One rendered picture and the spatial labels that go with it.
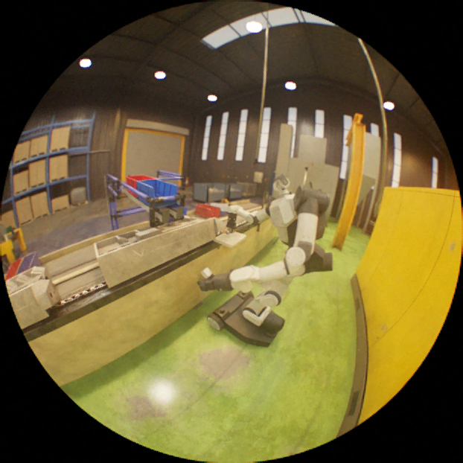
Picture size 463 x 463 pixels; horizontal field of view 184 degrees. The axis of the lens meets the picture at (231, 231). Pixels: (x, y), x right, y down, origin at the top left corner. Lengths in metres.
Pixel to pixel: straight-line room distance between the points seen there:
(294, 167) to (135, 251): 6.45
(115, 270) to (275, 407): 1.54
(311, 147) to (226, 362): 8.18
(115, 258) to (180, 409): 1.21
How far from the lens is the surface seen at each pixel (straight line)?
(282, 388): 1.52
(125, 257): 0.91
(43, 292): 0.97
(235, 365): 1.46
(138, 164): 11.74
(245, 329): 1.43
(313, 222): 0.62
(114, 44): 10.29
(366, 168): 8.31
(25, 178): 10.58
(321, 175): 6.57
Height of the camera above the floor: 1.40
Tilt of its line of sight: 23 degrees down
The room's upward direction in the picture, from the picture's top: 7 degrees clockwise
